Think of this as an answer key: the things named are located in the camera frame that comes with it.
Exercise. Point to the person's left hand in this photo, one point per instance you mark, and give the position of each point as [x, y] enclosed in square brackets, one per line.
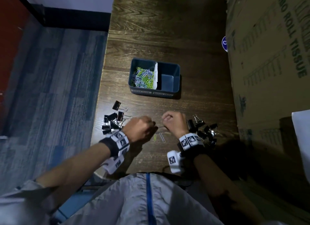
[138, 130]

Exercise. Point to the person's left fingers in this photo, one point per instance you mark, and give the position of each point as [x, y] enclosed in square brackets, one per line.
[152, 126]

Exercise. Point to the round blue sticker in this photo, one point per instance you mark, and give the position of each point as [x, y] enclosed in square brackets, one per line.
[224, 43]

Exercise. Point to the blue-grey plastic organiser box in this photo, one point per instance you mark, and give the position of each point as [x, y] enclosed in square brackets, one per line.
[169, 80]

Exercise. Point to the black wristband with marker blocks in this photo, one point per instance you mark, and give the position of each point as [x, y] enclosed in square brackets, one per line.
[118, 145]
[187, 145]

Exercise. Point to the large printed cardboard box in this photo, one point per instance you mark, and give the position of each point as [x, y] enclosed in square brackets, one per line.
[266, 62]

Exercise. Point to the person's right hand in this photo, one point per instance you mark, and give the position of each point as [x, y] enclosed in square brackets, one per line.
[176, 123]

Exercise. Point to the silver paper clip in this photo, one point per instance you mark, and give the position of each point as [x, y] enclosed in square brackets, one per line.
[162, 137]

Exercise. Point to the pile of coloured paper clips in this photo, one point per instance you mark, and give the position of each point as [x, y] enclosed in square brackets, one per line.
[143, 77]

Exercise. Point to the person's right forearm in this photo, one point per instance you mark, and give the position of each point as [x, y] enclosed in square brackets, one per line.
[222, 188]

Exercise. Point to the person's left forearm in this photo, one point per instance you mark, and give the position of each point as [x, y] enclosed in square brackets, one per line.
[77, 165]

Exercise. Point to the pile of black binder clips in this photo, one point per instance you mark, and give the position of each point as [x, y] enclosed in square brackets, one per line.
[112, 122]
[204, 132]

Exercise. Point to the white divider card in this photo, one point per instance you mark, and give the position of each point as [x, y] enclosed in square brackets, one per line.
[156, 74]

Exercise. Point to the lone black binder clip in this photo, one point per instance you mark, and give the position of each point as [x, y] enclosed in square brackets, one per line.
[117, 105]

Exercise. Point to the person's right fingers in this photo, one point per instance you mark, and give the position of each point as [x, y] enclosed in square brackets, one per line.
[166, 119]

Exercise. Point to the white paper sheet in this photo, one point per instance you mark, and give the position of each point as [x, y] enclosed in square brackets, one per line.
[302, 140]

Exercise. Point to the white jacket with blue zip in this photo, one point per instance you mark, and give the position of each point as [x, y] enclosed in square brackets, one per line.
[126, 203]

